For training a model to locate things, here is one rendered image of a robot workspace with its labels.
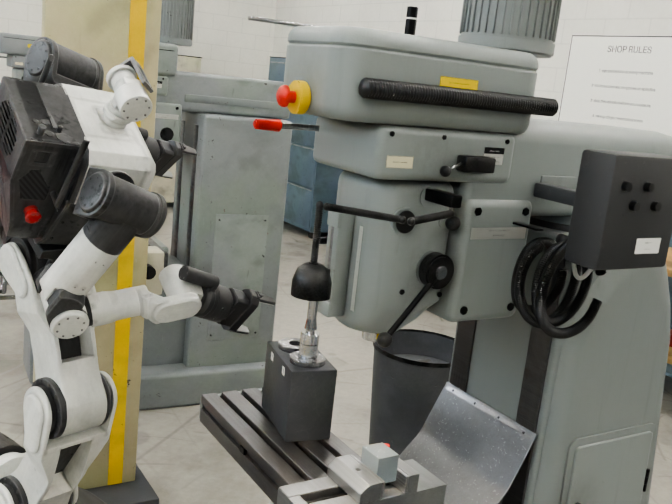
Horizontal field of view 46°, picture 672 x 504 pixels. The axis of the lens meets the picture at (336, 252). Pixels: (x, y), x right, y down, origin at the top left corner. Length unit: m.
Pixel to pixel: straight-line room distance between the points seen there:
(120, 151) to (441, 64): 0.67
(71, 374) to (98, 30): 1.55
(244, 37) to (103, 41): 8.26
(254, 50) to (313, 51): 9.93
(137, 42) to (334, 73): 1.82
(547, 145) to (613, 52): 5.04
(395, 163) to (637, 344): 0.80
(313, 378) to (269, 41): 9.73
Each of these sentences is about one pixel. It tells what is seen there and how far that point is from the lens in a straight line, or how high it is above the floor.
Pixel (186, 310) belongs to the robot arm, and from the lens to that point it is 1.78.
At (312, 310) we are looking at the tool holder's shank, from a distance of 1.93.
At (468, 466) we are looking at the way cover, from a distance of 1.94.
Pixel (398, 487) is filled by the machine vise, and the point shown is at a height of 0.99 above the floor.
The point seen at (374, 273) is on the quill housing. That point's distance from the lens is 1.50.
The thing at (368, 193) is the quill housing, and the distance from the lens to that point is 1.49.
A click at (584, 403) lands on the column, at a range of 1.88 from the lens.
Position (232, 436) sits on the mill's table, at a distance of 2.08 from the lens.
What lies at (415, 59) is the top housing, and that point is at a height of 1.85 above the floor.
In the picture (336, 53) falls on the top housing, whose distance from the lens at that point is 1.38.
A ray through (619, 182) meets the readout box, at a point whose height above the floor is 1.68.
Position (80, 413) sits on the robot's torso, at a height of 1.00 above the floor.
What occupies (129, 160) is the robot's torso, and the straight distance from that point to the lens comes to 1.67.
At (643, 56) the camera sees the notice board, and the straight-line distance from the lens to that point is 6.53.
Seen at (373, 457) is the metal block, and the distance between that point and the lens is 1.66.
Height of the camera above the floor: 1.80
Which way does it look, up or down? 12 degrees down
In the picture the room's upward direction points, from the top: 6 degrees clockwise
